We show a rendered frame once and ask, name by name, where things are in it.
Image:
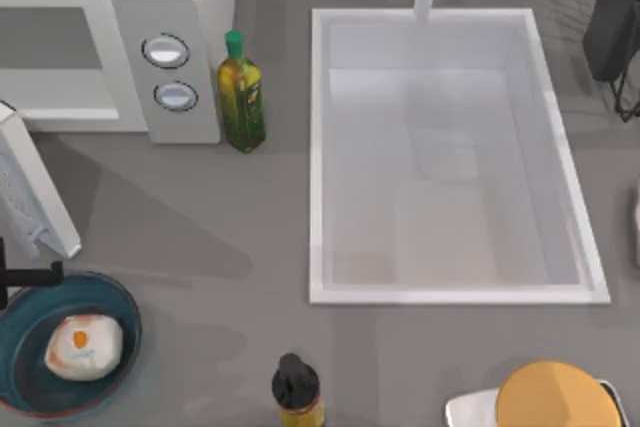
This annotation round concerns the white and black scale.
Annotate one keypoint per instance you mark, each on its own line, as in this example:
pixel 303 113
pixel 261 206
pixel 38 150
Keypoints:
pixel 470 409

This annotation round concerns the dark blue bowl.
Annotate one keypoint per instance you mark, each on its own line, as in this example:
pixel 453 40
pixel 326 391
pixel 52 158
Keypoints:
pixel 30 372

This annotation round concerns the white sink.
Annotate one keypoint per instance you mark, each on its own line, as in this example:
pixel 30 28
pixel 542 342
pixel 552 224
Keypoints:
pixel 450 167

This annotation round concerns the orange round lid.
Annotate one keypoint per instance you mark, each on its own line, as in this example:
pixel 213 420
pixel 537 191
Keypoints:
pixel 555 394

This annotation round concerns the round grey microwave knob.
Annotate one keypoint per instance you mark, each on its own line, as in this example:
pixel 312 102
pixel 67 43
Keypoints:
pixel 165 50
pixel 175 95

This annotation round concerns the white bag with orange spot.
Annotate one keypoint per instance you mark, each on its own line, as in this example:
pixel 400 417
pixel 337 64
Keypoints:
pixel 85 347

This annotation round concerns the green capped oil bottle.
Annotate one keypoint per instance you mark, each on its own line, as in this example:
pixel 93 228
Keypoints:
pixel 241 97

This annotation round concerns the pale microwave oven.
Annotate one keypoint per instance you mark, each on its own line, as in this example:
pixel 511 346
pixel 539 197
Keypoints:
pixel 165 22

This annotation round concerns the black capped yellow bottle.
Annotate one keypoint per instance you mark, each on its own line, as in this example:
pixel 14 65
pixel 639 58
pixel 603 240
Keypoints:
pixel 297 392

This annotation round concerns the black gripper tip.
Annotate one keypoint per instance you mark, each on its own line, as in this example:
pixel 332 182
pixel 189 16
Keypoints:
pixel 30 275

